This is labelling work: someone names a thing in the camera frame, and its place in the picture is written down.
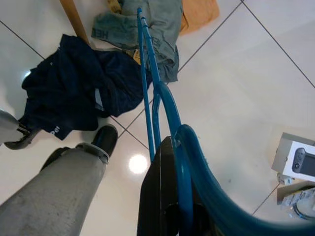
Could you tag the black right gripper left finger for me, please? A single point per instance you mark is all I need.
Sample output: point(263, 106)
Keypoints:
point(155, 191)

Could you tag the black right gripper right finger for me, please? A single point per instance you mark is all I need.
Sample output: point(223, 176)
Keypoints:
point(200, 221)

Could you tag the blue plastic hanger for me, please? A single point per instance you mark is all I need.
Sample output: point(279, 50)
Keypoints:
point(172, 105)

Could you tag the navy shirt white print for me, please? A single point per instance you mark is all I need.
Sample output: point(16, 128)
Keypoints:
point(73, 86)

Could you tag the white product box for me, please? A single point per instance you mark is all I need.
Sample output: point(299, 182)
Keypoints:
point(285, 157)

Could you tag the grey green garment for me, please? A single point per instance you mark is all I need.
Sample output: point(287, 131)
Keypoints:
point(118, 27)

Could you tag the orange cloth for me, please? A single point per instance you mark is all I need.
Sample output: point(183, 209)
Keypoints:
point(199, 14)

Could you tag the white plastic chair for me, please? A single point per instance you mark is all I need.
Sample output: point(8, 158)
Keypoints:
point(73, 19)

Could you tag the olive crumpled garment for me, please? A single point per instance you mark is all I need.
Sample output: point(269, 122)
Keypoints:
point(114, 5)

